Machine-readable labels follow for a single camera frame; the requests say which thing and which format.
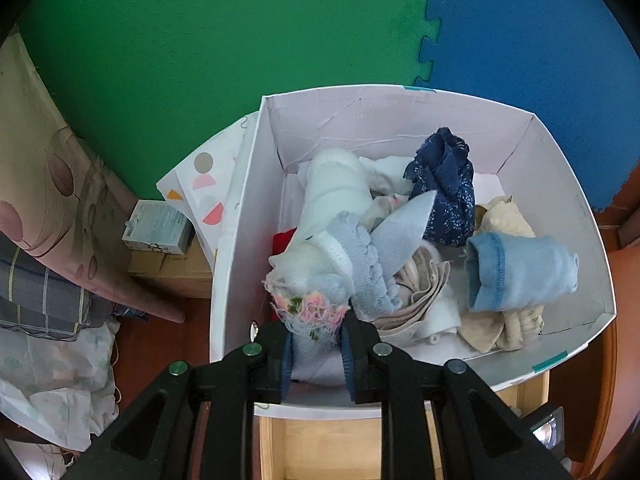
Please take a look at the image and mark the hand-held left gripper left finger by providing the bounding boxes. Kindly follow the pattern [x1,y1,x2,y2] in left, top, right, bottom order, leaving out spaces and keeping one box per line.
[65,319,296,480]

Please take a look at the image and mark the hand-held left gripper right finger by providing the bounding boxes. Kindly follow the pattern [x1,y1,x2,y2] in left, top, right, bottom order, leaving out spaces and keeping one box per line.
[340,310,576,480]

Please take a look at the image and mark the beige striped underwear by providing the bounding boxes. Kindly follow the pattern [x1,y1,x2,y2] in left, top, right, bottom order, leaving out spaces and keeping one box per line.
[372,252,452,343]

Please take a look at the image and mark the small white underwear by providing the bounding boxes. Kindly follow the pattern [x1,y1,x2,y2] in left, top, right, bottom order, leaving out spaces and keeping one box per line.
[417,297,462,346]

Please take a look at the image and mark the cream cotton underwear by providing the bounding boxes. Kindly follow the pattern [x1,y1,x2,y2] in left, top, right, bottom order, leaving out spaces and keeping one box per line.
[459,304,546,352]

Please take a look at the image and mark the red underwear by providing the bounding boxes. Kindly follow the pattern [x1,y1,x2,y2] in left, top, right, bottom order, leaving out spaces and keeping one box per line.
[271,227,299,257]

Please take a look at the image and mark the pale blue underwear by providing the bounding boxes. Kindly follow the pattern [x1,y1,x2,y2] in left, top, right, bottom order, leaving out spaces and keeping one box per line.
[371,191,437,288]

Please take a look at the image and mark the light blue cotton underwear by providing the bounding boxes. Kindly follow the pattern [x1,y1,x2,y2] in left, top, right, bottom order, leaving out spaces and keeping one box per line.
[464,234,580,313]

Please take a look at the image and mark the white sock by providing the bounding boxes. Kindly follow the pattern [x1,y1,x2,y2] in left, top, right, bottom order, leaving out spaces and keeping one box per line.
[267,149,375,301]

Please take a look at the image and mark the navy floral underwear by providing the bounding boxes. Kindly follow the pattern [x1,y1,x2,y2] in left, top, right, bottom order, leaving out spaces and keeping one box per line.
[403,127,476,248]

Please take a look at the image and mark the white cardboard box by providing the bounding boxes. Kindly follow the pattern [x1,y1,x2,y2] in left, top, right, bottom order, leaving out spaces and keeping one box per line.
[207,85,617,422]

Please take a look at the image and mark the orange wooden furniture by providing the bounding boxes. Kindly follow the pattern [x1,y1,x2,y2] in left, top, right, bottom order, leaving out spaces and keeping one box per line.
[590,180,640,480]

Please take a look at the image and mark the brown cardboard box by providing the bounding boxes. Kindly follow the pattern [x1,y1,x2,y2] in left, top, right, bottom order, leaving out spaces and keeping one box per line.
[127,242,216,301]

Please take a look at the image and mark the small light blue box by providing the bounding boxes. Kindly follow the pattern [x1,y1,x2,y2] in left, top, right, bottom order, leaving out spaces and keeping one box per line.
[121,199,196,256]

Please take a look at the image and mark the white patterned cloth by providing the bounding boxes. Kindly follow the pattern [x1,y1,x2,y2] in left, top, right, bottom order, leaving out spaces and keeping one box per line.
[0,317,121,453]

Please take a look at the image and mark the grey plaid cloth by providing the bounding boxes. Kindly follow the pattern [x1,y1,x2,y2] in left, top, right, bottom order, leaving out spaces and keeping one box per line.
[0,232,113,343]

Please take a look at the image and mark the green foam mat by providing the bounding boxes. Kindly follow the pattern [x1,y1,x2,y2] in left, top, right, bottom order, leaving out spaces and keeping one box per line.
[17,0,451,201]

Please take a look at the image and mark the blue foam mat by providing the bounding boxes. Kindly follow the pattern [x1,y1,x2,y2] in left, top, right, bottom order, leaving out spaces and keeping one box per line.
[415,0,640,213]

